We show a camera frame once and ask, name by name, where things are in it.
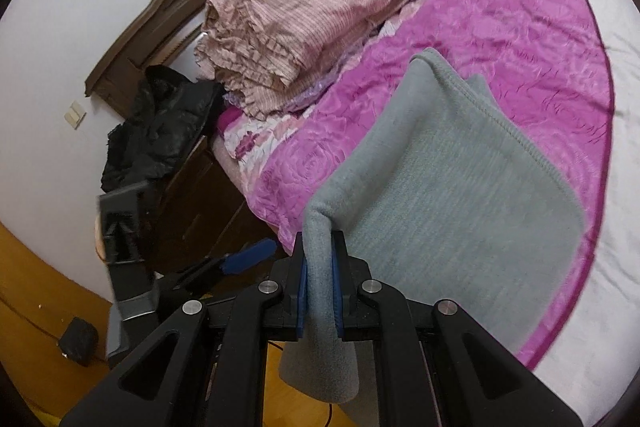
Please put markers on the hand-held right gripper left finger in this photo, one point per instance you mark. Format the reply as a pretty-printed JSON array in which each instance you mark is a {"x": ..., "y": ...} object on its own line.
[{"x": 301, "y": 302}]

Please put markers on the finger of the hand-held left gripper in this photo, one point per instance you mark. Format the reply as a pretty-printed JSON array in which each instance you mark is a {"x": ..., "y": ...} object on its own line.
[{"x": 250, "y": 257}]

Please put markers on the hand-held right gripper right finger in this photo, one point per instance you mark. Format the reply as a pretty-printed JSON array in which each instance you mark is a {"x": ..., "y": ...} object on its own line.
[{"x": 337, "y": 302}]

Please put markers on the grey pants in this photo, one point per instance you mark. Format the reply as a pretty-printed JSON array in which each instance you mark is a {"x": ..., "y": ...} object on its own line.
[{"x": 440, "y": 217}]

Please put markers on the dark wooden nightstand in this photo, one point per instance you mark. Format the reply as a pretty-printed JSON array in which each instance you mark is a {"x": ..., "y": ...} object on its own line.
[{"x": 200, "y": 202}]

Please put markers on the black jacket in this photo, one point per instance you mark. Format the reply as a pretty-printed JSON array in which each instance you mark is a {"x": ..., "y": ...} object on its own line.
[{"x": 160, "y": 122}]

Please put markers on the pink floral bedsheet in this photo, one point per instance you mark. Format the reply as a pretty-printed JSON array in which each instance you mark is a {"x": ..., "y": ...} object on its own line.
[{"x": 255, "y": 137}]

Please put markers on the black power adapter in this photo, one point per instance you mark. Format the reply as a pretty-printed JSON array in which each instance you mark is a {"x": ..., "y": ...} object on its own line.
[{"x": 77, "y": 339}]

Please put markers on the pink striped quilt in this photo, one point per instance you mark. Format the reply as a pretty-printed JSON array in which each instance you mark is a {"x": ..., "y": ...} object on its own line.
[{"x": 310, "y": 7}]

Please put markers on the magenta and white bedspread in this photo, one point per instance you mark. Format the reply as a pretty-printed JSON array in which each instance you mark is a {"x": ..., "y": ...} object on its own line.
[{"x": 500, "y": 17}]

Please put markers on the wall switch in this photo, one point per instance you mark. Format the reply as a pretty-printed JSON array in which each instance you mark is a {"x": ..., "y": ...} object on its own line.
[{"x": 75, "y": 114}]

